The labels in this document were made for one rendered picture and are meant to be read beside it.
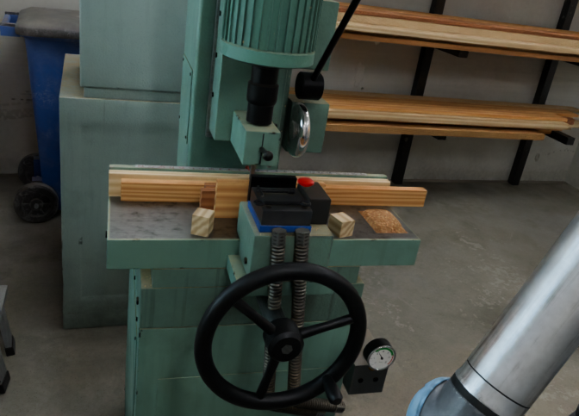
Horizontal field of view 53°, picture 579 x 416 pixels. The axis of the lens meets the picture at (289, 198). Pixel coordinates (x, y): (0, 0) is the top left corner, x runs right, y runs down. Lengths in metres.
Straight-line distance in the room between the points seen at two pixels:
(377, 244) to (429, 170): 3.12
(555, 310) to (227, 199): 0.63
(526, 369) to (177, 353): 0.69
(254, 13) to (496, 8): 3.23
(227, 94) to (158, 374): 0.57
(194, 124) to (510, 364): 0.87
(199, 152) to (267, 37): 0.41
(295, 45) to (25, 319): 1.66
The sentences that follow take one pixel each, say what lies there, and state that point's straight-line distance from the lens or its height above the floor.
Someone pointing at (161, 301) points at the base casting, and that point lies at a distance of 1.10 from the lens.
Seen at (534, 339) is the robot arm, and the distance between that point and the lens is 0.71.
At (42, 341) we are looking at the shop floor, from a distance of 2.29.
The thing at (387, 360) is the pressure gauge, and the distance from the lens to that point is 1.25.
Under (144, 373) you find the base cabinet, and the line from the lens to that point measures 1.20.
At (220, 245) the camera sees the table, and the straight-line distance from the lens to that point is 1.05.
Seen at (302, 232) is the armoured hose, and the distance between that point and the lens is 0.96.
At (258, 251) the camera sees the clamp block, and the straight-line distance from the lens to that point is 0.96.
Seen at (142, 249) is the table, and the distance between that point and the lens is 1.04.
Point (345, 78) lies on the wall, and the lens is 3.72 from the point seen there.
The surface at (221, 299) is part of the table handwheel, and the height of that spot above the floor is 0.90.
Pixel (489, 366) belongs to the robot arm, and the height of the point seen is 0.99.
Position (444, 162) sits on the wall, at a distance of 4.29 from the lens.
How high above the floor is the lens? 1.40
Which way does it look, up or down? 23 degrees down
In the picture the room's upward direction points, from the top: 9 degrees clockwise
